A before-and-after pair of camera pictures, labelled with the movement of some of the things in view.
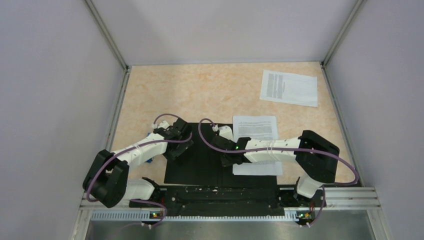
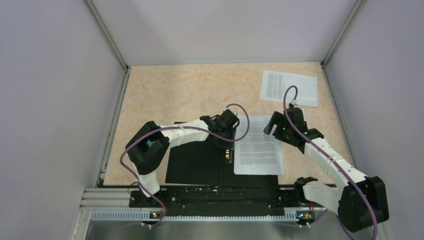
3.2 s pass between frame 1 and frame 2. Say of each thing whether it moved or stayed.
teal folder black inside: stayed
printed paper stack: stayed
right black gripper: moved
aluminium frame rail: stayed
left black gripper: moved
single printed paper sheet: stayed
